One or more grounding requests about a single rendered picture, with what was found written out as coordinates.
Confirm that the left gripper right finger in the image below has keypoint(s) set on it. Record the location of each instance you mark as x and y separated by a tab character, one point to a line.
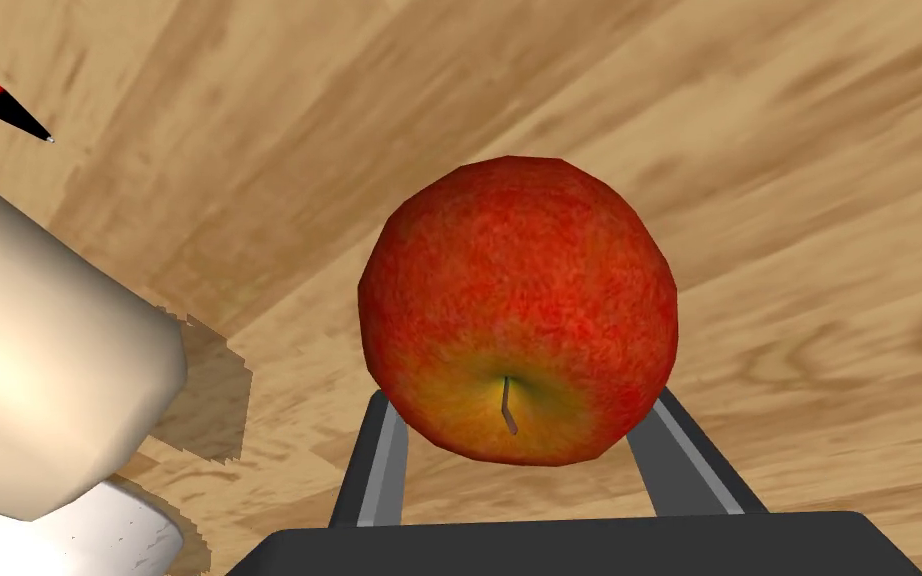
685	472

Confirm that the red apple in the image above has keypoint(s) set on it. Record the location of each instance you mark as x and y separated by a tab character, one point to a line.
517	304

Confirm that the cream mug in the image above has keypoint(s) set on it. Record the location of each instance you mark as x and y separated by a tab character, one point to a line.
37	352

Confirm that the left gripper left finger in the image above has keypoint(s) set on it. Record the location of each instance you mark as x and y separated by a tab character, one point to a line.
373	472

